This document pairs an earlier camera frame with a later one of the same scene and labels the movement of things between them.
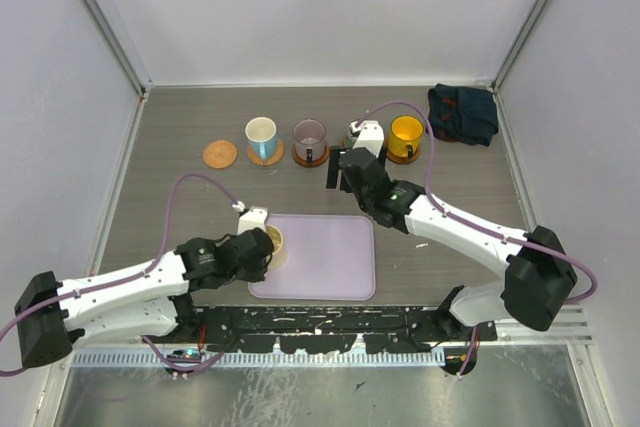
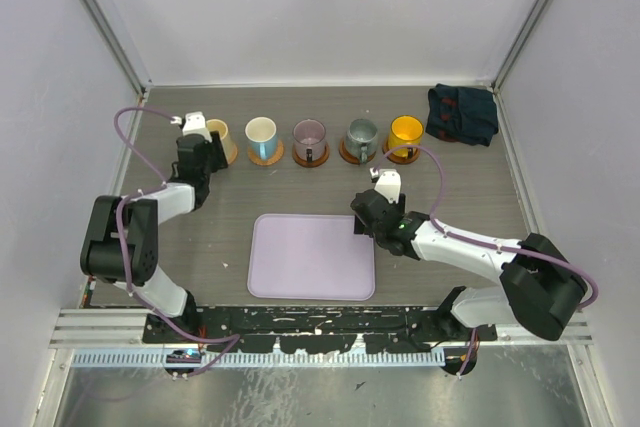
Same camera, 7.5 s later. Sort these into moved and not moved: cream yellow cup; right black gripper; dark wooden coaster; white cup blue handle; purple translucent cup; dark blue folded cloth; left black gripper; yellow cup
Moved: cream yellow cup; left black gripper; right black gripper
Not moved: yellow cup; dark wooden coaster; purple translucent cup; dark blue folded cloth; white cup blue handle
